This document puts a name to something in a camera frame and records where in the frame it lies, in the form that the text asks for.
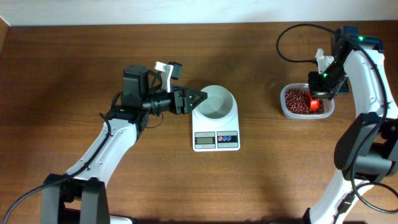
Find red measuring scoop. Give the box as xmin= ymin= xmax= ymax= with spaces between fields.
xmin=307 ymin=92 xmax=320 ymax=111

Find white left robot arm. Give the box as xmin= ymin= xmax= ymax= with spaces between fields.
xmin=40 ymin=62 xmax=208 ymax=223

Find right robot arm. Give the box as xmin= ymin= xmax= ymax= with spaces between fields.
xmin=303 ymin=26 xmax=397 ymax=223

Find grey round bowl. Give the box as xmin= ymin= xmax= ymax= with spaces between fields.
xmin=195 ymin=85 xmax=234 ymax=119

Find white digital kitchen scale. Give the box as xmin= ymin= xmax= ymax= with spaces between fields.
xmin=192 ymin=96 xmax=241 ymax=152

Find clear plastic container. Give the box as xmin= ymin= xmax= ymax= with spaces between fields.
xmin=280 ymin=83 xmax=335 ymax=119

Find red adzuki beans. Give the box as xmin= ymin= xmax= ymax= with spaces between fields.
xmin=284 ymin=89 xmax=325 ymax=114

